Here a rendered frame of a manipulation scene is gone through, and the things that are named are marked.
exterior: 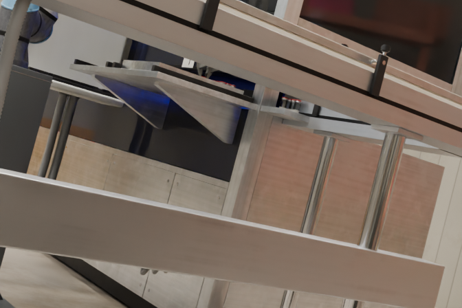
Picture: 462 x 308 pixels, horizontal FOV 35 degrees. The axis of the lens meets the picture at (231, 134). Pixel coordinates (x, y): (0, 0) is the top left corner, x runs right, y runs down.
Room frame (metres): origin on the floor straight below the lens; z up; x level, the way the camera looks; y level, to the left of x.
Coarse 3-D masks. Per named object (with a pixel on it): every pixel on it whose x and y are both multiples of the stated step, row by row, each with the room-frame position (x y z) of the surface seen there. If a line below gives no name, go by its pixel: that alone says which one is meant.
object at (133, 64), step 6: (126, 60) 2.50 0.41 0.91; (132, 60) 2.46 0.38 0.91; (138, 60) 2.43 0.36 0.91; (126, 66) 2.49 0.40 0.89; (132, 66) 2.46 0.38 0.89; (138, 66) 2.42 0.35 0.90; (144, 66) 2.38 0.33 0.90; (150, 66) 2.35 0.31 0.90; (162, 66) 2.31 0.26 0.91; (168, 66) 2.33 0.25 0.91; (180, 72) 2.35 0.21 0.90; (186, 72) 2.36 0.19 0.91; (198, 78) 2.39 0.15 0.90; (204, 78) 2.40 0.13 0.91; (216, 84) 2.43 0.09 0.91; (222, 84) 2.45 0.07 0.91; (234, 90) 2.48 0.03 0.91; (240, 90) 2.49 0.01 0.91
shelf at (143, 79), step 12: (84, 72) 2.82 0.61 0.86; (96, 72) 2.66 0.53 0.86; (108, 72) 2.53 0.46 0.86; (120, 72) 2.46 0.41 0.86; (132, 72) 2.39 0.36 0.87; (144, 72) 2.32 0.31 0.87; (156, 72) 2.26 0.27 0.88; (132, 84) 2.77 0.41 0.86; (144, 84) 2.62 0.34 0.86; (168, 84) 2.36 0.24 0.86; (180, 84) 2.30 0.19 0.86; (192, 84) 2.33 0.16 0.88; (216, 96) 2.38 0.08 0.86; (228, 96) 2.41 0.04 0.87; (252, 108) 2.47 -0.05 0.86
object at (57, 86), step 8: (56, 88) 2.89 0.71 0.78; (64, 88) 2.90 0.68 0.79; (72, 88) 2.92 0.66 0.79; (80, 88) 2.94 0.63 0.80; (80, 96) 3.02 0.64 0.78; (88, 96) 2.96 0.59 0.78; (96, 96) 2.98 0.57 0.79; (104, 96) 3.00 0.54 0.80; (112, 104) 3.03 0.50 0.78; (120, 104) 3.04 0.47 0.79
